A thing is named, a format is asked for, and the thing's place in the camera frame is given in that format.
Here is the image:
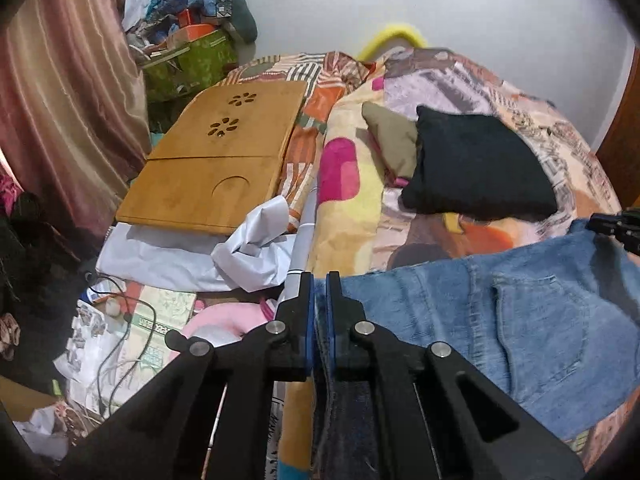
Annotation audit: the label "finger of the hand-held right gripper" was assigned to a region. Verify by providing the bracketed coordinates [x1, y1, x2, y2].
[585, 212, 640, 257]

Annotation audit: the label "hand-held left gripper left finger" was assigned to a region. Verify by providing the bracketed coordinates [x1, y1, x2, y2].
[57, 271, 316, 480]

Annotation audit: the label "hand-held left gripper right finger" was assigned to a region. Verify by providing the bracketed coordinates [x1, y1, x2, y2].
[325, 271, 586, 480]

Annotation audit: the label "blue denim pants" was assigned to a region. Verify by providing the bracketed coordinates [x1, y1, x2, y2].
[311, 217, 640, 480]

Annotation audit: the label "pink cloth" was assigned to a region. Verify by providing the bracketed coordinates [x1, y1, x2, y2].
[167, 302, 278, 361]

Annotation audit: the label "white crumpled cloth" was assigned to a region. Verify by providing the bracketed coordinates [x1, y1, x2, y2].
[95, 194, 313, 293]

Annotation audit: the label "brown wooden door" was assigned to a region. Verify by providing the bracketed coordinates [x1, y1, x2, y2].
[595, 45, 640, 211]

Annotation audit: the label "colourful printed blanket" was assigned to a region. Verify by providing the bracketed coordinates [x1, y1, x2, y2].
[220, 47, 631, 480]

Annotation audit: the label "green and white carton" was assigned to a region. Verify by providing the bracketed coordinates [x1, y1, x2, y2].
[125, 285, 198, 376]

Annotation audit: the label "wooden lap desk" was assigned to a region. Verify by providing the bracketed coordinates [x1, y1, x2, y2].
[115, 80, 308, 237]

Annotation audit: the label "olive folded cloth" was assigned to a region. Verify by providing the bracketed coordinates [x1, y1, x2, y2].
[361, 101, 421, 181]

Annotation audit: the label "printed paper sheets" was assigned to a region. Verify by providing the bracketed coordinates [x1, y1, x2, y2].
[55, 300, 151, 411]

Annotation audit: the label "dark cloth pile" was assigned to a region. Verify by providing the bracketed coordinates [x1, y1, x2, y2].
[0, 192, 101, 361]

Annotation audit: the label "orange box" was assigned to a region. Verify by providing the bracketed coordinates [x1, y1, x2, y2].
[167, 7, 221, 46]

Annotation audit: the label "pink striped curtain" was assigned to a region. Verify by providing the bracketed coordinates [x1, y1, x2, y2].
[0, 0, 151, 241]

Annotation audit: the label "blue patterned cloth bundle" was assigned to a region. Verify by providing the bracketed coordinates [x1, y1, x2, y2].
[145, 0, 258, 43]

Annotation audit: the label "black cable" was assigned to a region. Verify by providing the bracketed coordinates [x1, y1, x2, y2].
[87, 275, 158, 418]

